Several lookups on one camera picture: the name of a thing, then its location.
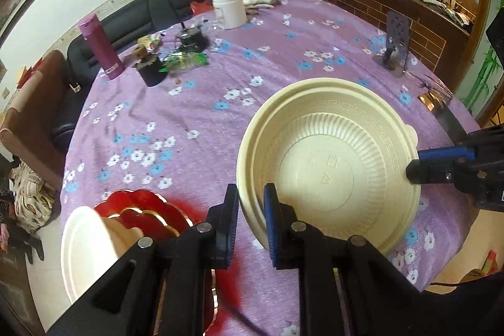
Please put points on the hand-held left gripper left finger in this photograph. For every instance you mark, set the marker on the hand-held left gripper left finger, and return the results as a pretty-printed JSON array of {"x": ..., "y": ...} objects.
[{"x": 230, "y": 233}]

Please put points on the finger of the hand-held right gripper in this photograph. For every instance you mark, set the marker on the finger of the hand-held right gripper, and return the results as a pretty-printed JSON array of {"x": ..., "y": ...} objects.
[
  {"x": 429, "y": 172},
  {"x": 445, "y": 154}
]

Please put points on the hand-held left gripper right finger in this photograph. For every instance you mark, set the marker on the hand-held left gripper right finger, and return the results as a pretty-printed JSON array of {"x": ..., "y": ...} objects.
[{"x": 271, "y": 225}]

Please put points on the large red plate gold print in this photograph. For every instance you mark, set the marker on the large red plate gold print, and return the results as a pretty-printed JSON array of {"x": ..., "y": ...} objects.
[{"x": 230, "y": 292}]

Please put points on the white foam bowl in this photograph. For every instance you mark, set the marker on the white foam bowl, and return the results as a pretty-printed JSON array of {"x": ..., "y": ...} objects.
[{"x": 86, "y": 249}]

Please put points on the green plastic wrapper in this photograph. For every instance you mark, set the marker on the green plastic wrapper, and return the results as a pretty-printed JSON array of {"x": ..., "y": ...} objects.
[{"x": 185, "y": 61}]

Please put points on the black jar with wooden lid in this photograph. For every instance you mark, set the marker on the black jar with wooden lid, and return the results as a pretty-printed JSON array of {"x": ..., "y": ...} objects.
[{"x": 151, "y": 70}]

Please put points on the small black fan device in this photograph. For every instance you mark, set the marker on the small black fan device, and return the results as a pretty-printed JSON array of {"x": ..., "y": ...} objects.
[{"x": 191, "y": 39}]

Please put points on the patterned cushion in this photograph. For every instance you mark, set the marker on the patterned cushion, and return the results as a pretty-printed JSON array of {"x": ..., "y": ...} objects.
[{"x": 31, "y": 198}]

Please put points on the yellow snack packet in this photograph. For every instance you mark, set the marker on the yellow snack packet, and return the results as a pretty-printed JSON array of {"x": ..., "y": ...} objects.
[{"x": 149, "y": 41}]

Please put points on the white plastic jar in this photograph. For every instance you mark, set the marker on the white plastic jar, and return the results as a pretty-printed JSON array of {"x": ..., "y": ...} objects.
[{"x": 230, "y": 9}]

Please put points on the white work glove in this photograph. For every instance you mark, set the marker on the white work glove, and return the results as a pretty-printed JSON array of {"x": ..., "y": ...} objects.
[{"x": 260, "y": 1}]

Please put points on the purple thermos bottle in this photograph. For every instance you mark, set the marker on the purple thermos bottle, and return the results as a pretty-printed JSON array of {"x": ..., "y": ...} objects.
[{"x": 100, "y": 48}]

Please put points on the brown armchair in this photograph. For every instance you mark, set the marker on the brown armchair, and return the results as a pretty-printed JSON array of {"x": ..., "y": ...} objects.
[{"x": 35, "y": 115}]

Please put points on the small red packet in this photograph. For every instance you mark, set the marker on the small red packet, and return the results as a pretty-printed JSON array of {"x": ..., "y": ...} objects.
[{"x": 201, "y": 7}]

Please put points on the black leather sofa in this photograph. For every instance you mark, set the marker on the black leather sofa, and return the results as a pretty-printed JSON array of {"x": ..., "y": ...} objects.
[{"x": 130, "y": 9}]

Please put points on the red paper bundle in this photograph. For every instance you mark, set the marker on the red paper bundle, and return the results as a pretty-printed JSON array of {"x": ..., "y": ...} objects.
[{"x": 29, "y": 72}]

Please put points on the green bamboo wall sticker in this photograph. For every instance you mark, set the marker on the green bamboo wall sticker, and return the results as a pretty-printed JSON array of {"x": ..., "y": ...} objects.
[{"x": 484, "y": 80}]

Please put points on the perforated metal bracket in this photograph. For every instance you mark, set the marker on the perforated metal bracket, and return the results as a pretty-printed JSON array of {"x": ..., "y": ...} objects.
[{"x": 397, "y": 33}]

